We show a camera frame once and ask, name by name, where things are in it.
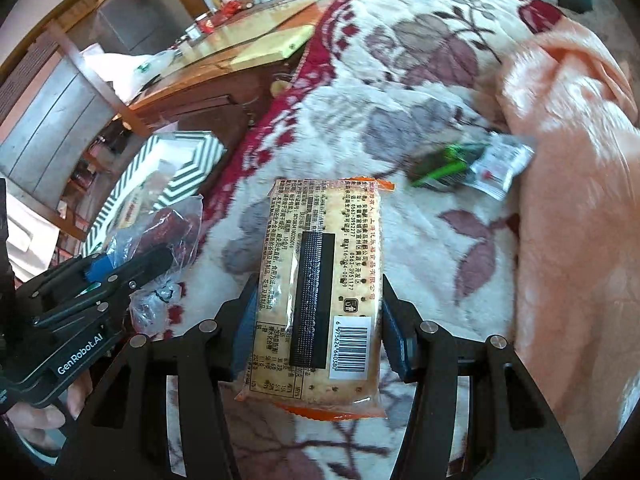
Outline clear packet of dark fruit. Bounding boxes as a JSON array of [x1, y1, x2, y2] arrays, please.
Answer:
[[102, 194, 203, 336]]

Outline grey metal cabinet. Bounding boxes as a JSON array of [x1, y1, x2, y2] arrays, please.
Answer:
[[95, 0, 173, 56]]

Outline peach blanket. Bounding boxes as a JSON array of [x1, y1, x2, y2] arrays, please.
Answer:
[[492, 15, 640, 461]]

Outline white paper sheets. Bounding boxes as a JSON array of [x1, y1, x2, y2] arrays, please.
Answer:
[[5, 195, 61, 281]]

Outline small white packet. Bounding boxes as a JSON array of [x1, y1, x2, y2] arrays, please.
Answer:
[[470, 132, 536, 203]]

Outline red white floral blanket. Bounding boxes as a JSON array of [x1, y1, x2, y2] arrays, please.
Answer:
[[165, 0, 566, 480]]

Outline person's left hand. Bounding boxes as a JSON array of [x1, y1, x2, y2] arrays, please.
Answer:
[[0, 370, 96, 461]]

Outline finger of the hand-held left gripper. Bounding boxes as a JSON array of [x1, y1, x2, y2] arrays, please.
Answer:
[[32, 246, 176, 331], [17, 252, 118, 306]]

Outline red gift box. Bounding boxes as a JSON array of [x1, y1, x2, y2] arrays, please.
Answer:
[[195, 12, 226, 33]]

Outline white plastic bag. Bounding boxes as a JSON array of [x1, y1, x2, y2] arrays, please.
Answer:
[[82, 42, 181, 106]]

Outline wooden cabinet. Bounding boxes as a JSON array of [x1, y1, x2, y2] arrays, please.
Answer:
[[112, 0, 341, 161]]

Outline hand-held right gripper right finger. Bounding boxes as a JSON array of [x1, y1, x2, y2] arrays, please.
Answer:
[[381, 274, 581, 480]]

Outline pale yellow board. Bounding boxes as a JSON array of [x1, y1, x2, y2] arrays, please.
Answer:
[[230, 25, 316, 68]]

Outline green striped white box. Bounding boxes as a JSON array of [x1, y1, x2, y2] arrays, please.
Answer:
[[80, 130, 228, 261]]

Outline orange cracker packet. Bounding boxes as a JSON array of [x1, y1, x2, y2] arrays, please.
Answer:
[[234, 176, 396, 421]]

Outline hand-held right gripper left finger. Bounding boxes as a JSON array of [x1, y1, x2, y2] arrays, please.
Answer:
[[60, 274, 260, 480]]

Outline dark green bright-striped packet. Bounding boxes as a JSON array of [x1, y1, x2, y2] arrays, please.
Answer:
[[407, 142, 488, 191]]

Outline wooden chair frame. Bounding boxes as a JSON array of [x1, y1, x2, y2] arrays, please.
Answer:
[[0, 0, 153, 138]]

